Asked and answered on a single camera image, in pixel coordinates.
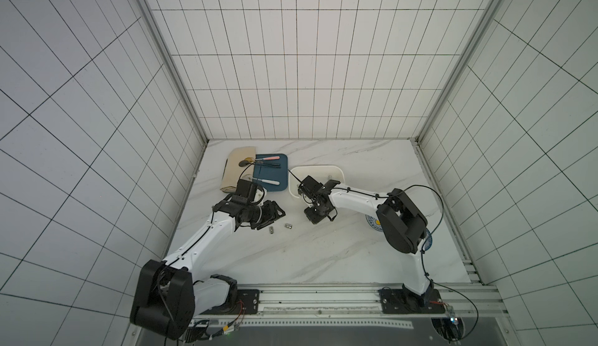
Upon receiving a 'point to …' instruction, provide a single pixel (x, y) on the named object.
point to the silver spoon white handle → (276, 183)
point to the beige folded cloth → (233, 172)
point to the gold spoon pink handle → (273, 157)
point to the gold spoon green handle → (253, 160)
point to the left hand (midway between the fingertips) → (277, 220)
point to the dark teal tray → (271, 171)
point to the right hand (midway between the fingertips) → (307, 218)
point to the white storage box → (323, 174)
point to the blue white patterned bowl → (430, 241)
